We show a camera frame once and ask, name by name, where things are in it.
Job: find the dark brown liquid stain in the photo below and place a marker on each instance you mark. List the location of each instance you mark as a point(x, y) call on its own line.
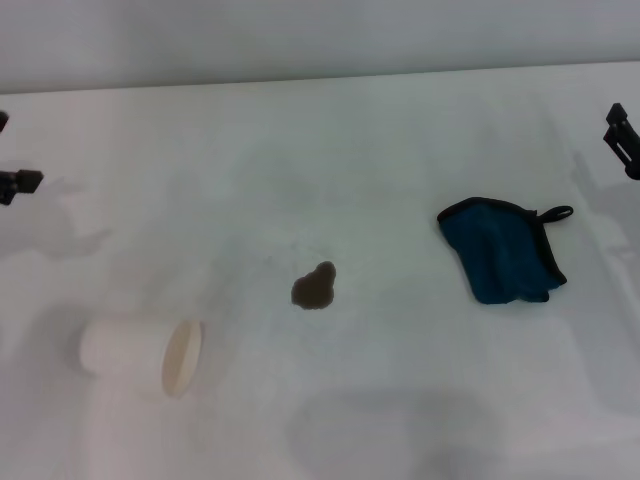
point(312, 292)

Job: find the blue rag with black trim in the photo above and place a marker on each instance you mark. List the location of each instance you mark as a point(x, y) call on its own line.
point(500, 250)

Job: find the white paper cup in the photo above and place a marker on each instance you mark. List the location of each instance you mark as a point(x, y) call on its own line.
point(125, 352)

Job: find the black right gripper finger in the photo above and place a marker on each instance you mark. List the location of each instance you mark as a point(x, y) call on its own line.
point(625, 142)

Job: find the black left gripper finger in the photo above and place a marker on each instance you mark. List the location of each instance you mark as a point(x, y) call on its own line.
point(3, 121)
point(20, 182)

